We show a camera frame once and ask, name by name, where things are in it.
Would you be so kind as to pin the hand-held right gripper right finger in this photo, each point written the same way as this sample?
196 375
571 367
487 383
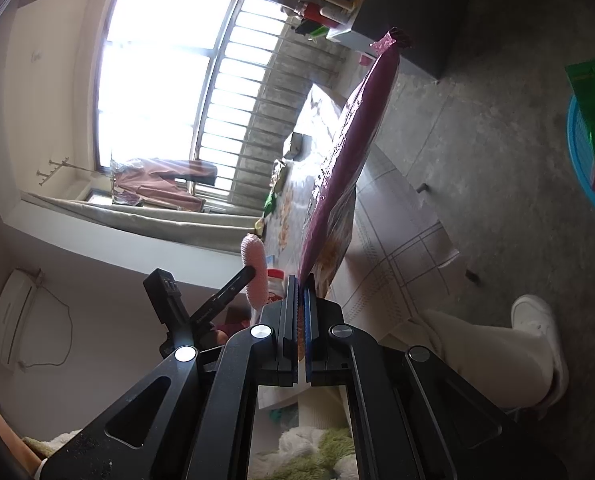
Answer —
309 320

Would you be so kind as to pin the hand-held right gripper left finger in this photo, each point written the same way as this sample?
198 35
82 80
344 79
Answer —
292 315

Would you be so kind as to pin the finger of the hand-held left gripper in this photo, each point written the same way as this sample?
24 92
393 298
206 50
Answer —
222 296

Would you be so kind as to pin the pink sausage stick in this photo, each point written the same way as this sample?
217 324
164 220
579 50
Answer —
255 270

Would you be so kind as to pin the purple snack packet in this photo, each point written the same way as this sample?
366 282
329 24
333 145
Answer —
357 150

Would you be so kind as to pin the blue plastic basket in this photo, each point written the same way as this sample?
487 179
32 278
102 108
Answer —
580 160

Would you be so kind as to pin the person's left forearm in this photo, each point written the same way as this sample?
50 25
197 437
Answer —
7 435

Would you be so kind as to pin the white jar red label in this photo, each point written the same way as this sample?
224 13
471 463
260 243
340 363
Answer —
276 285

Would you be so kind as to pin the small green packet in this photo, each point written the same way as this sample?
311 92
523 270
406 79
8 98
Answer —
270 202

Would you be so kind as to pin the floral tablecloth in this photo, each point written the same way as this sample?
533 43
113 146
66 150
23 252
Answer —
402 265

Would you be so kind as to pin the pink hanging garment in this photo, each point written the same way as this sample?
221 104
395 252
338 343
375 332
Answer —
162 182

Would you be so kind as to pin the green white fluffy cloth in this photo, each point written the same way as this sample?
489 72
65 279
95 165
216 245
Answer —
317 452

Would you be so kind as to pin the orange snack packet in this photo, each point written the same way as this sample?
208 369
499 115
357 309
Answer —
280 172

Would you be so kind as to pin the white air conditioner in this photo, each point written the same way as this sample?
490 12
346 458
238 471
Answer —
12 315

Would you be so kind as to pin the small cardboard box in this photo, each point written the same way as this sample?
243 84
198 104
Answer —
297 145

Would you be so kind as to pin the person's white trouser leg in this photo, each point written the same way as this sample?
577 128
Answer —
477 355

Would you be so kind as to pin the metal coat rack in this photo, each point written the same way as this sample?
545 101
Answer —
62 170

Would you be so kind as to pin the metal window grille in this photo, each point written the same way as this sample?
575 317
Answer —
257 125

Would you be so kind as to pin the person's white shoe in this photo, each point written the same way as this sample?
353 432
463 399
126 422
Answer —
542 330

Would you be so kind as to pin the small pink container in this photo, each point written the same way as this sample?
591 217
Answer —
367 59

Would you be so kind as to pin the green plastic item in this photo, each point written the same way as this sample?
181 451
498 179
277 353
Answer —
318 32

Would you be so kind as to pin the grey cabinet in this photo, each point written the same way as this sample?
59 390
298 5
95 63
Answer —
417 0

